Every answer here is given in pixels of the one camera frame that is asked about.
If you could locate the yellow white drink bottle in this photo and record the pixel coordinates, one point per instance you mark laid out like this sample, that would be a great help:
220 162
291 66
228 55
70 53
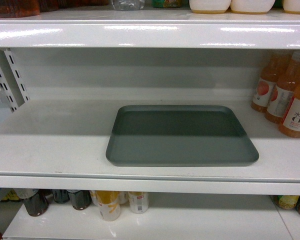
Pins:
108 204

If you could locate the white upper shelf board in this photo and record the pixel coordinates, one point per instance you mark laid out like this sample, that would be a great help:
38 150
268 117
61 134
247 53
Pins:
103 27

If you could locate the white labelled drink bottle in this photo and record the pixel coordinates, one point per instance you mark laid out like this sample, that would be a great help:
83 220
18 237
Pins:
138 201

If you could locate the orange juice bottle back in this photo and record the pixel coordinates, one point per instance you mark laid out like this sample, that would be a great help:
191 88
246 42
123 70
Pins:
269 76

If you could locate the white shelf board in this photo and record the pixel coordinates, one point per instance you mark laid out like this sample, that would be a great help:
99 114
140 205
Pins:
61 144
103 27

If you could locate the white jug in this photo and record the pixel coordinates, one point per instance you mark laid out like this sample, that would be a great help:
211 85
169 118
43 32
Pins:
253 7
209 6

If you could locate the white middle shelf board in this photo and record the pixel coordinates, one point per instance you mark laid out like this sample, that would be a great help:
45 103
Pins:
61 144

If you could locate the orange juice bottle middle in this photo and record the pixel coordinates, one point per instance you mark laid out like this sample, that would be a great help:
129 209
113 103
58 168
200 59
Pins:
283 90

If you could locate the orange juice bottle front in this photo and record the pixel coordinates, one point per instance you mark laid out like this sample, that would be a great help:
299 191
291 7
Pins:
290 123

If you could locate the white jug on top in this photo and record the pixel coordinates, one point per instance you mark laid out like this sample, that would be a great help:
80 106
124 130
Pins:
209 6

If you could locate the white slotted shelf upright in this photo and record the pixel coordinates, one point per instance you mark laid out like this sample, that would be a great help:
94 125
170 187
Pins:
13 63

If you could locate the dark drink bottle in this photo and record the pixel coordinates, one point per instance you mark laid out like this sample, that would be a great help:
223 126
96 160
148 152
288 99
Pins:
80 199

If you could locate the grey silver rectangular tray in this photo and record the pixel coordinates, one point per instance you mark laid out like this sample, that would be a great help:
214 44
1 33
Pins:
179 136

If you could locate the orange juice bottle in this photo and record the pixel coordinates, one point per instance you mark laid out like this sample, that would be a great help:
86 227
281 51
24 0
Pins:
283 90
290 123
269 76

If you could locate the dark soy sauce bottle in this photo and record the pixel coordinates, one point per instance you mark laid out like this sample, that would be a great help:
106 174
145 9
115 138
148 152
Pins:
33 199

